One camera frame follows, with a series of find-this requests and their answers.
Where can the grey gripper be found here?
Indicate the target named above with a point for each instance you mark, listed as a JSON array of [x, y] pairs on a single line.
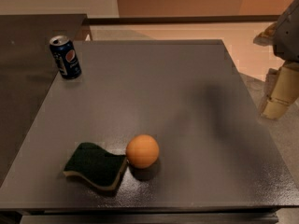
[[288, 36]]

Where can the blue pepsi can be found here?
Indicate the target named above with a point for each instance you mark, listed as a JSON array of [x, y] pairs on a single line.
[[65, 56]]

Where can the orange ball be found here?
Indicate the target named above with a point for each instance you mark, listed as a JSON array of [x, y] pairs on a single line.
[[142, 151]]

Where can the green yellow sponge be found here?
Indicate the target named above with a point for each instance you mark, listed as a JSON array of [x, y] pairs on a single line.
[[97, 166]]

